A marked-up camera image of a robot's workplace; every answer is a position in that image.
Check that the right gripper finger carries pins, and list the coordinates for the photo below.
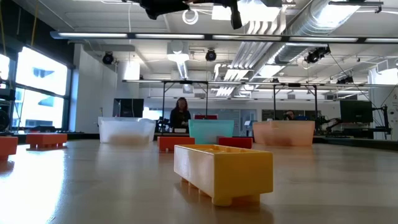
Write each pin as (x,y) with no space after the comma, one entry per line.
(236,15)

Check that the red two-by-four brick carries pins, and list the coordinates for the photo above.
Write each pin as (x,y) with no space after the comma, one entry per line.
(235,143)

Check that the orange-red two-by-four brick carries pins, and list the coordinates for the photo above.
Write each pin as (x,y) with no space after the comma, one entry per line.
(175,143)
(7,146)
(46,139)

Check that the yellow-orange two-by-four brick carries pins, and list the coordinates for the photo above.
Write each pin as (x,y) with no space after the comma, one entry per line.
(242,174)

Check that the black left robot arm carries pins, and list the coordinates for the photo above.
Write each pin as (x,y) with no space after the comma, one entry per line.
(4,119)

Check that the black background robot arm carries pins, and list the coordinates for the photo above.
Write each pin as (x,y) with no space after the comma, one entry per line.
(329,123)

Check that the long ceiling light bar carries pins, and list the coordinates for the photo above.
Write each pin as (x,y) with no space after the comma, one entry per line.
(168,36)

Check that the round black ceiling spotlight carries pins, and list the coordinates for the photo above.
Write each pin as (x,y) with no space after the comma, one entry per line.
(211,55)
(108,58)

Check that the red box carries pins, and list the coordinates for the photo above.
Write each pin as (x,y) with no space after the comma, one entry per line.
(206,117)

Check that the black computer monitor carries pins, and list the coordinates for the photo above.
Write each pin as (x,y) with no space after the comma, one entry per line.
(128,108)
(356,111)

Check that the person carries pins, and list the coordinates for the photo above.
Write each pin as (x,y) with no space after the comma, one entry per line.
(289,115)
(179,116)

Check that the teal plastic bin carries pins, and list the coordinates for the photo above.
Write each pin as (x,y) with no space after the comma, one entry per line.
(211,130)

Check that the orange plastic bin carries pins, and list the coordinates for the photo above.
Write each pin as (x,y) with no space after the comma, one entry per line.
(283,133)

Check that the clear plastic bin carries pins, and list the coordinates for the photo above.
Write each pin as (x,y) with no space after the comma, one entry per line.
(126,130)

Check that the large window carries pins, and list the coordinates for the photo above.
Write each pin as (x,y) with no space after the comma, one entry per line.
(40,71)

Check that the silver ventilation duct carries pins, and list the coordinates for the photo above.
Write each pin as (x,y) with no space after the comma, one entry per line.
(311,21)

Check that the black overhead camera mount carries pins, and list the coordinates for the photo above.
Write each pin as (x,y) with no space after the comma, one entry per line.
(315,55)

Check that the black background rig frame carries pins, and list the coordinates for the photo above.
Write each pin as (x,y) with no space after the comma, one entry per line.
(274,102)
(163,99)

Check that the black aluminium table frame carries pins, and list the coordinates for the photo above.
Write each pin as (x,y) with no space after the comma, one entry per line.
(357,141)

